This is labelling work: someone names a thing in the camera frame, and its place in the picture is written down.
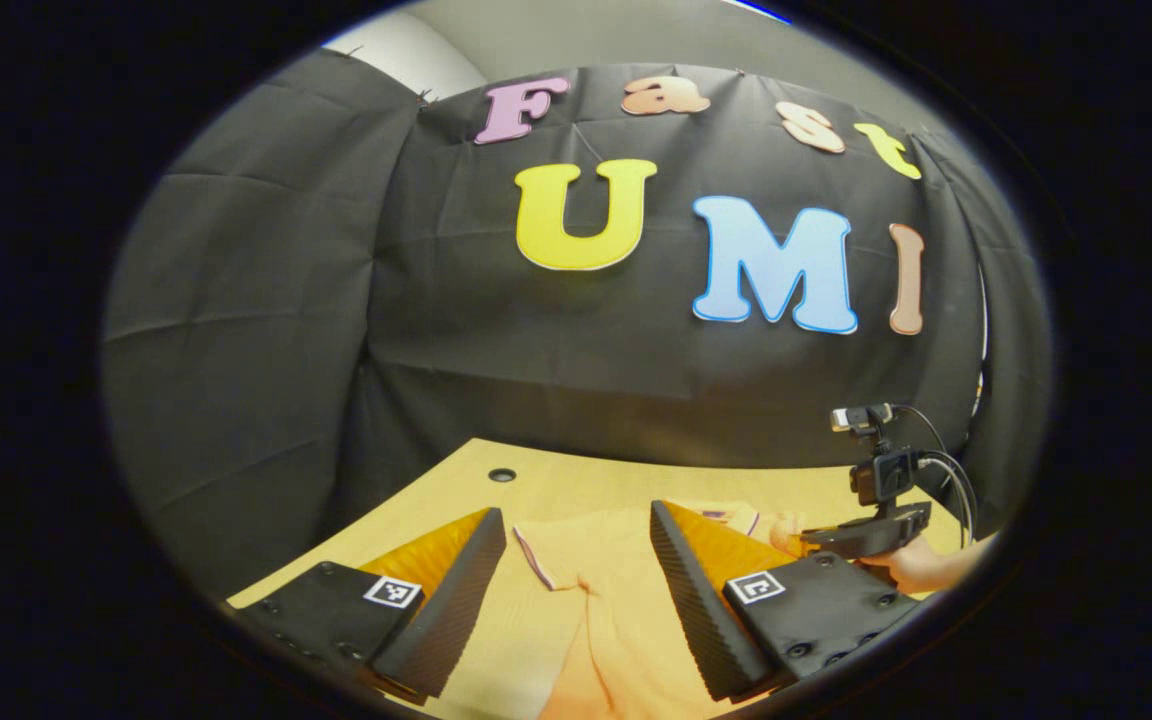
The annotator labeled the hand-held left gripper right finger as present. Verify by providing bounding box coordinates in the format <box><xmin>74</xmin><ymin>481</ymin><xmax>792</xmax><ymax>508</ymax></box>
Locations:
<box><xmin>649</xmin><ymin>498</ymin><xmax>924</xmax><ymax>703</ymax></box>

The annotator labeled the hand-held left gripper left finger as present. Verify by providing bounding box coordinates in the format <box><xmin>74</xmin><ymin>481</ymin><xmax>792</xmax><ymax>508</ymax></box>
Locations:
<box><xmin>226</xmin><ymin>506</ymin><xmax>508</xmax><ymax>701</ymax></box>

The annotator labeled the orange polo T-shirt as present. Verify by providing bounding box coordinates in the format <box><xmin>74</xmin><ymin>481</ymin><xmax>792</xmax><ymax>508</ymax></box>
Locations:
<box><xmin>512</xmin><ymin>498</ymin><xmax>809</xmax><ymax>720</ymax></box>

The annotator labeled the black cable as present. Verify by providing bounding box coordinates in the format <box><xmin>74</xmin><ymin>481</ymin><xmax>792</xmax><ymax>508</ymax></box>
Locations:
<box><xmin>891</xmin><ymin>405</ymin><xmax>979</xmax><ymax>549</ymax></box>

